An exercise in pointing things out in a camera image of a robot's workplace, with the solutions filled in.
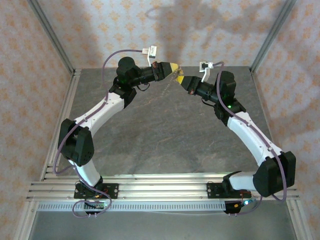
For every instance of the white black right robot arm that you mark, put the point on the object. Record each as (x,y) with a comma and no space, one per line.
(250,135)

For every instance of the aluminium table side rail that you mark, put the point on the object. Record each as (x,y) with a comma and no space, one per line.
(74,85)

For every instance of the aluminium frame leg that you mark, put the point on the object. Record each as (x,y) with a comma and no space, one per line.
(23,225)
(302,230)

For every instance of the aluminium frame post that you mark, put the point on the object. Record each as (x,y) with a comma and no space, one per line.
(272,32)
(50,32)

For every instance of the aluminium rail beam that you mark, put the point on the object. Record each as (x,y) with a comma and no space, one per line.
(162,190)

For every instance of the grey metal lower panel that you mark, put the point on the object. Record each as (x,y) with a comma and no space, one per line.
(162,227)

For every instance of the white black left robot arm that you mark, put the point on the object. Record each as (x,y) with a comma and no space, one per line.
(100,112)

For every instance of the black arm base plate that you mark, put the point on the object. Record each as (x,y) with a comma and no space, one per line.
(113,191)
(212,191)

